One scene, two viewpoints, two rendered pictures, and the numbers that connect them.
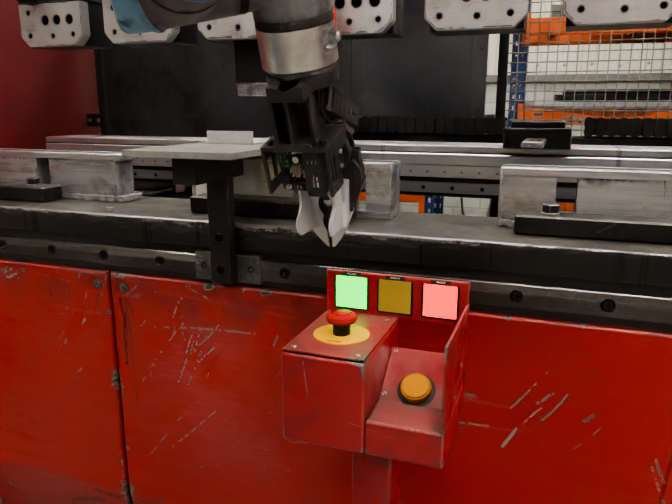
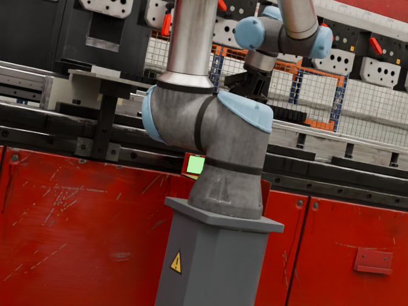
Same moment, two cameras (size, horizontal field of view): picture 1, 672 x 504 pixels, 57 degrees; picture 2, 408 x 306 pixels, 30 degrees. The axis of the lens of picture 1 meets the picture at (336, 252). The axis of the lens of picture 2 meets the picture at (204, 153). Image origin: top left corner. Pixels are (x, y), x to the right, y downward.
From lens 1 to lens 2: 1.64 m
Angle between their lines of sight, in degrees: 47
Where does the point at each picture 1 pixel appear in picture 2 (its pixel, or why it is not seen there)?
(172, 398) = (34, 237)
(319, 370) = not seen: hidden behind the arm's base
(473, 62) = (140, 42)
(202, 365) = (64, 212)
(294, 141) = (257, 94)
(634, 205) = (274, 139)
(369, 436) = not seen: hidden behind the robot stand
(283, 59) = (266, 65)
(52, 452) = not seen: outside the picture
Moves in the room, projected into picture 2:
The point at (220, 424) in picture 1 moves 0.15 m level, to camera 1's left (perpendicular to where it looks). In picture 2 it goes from (67, 252) to (20, 252)
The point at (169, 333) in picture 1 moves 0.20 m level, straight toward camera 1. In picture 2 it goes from (44, 190) to (104, 208)
